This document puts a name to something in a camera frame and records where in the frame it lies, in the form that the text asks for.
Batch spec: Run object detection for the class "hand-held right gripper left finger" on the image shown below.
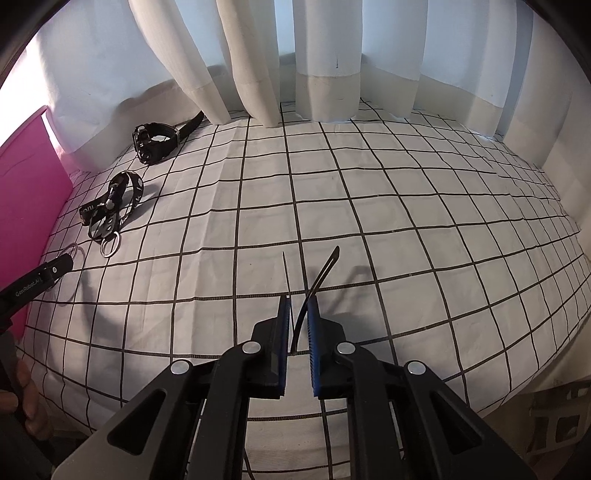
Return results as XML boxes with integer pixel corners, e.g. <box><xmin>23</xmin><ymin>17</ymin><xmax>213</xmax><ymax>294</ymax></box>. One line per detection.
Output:
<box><xmin>48</xmin><ymin>295</ymin><xmax>293</xmax><ymax>480</ymax></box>

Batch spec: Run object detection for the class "white black-checked tablecloth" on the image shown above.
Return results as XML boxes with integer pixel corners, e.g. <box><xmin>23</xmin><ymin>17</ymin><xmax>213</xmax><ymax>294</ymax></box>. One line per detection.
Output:
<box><xmin>9</xmin><ymin>99</ymin><xmax>583</xmax><ymax>480</ymax></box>

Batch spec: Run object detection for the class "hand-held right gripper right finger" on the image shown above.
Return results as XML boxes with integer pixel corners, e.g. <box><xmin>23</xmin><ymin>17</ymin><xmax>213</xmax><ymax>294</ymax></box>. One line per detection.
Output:
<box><xmin>307</xmin><ymin>297</ymin><xmax>539</xmax><ymax>480</ymax></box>

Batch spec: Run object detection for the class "person's left hand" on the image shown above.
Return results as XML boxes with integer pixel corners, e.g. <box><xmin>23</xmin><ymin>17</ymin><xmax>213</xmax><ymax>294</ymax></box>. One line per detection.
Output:
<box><xmin>13</xmin><ymin>362</ymin><xmax>51</xmax><ymax>440</ymax></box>

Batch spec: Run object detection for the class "pink storage box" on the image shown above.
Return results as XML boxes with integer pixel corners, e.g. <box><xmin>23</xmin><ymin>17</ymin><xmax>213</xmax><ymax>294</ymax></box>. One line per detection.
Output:
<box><xmin>0</xmin><ymin>105</ymin><xmax>74</xmax><ymax>340</ymax></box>

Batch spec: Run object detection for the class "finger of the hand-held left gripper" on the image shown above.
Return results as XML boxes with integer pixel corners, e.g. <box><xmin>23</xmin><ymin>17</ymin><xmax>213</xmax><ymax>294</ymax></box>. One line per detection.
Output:
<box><xmin>40</xmin><ymin>255</ymin><xmax>75</xmax><ymax>289</ymax></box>

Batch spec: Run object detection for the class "white plastic stool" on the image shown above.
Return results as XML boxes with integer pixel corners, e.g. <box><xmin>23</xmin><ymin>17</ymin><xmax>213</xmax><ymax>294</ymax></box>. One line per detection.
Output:
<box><xmin>530</xmin><ymin>382</ymin><xmax>591</xmax><ymax>468</ymax></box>

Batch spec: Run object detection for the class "black lanyard with metal rings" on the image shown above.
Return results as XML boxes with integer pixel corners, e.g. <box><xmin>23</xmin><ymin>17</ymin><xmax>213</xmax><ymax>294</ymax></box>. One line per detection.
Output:
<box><xmin>79</xmin><ymin>170</ymin><xmax>145</xmax><ymax>258</ymax></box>

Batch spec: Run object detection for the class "white curtain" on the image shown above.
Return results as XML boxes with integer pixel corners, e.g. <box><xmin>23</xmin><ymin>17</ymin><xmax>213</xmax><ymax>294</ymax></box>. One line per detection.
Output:
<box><xmin>0</xmin><ymin>0</ymin><xmax>591</xmax><ymax>195</ymax></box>

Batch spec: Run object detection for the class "black wristwatch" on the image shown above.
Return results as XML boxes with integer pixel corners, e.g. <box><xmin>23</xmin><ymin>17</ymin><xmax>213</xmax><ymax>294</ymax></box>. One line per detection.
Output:
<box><xmin>132</xmin><ymin>110</ymin><xmax>206</xmax><ymax>166</ymax></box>

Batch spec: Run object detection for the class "silver bangle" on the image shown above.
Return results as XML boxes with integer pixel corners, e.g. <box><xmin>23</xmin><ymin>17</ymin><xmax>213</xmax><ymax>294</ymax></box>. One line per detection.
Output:
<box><xmin>57</xmin><ymin>242</ymin><xmax>84</xmax><ymax>267</ymax></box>

